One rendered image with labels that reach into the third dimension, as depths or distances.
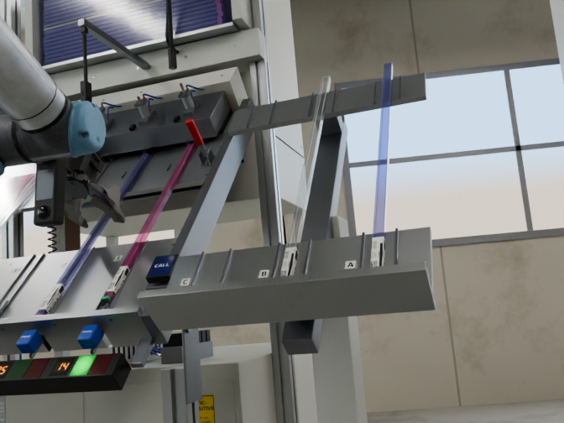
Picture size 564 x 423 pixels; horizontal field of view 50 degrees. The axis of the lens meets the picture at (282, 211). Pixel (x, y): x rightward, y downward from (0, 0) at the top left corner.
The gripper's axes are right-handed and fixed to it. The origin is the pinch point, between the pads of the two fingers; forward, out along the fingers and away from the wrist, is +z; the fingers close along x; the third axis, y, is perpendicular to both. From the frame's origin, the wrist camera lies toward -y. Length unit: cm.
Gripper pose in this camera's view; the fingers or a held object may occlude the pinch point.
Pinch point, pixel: (101, 224)
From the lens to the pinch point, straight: 121.3
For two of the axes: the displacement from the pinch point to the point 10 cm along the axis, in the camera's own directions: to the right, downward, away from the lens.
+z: 3.1, 6.2, 7.2
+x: -9.5, 1.3, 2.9
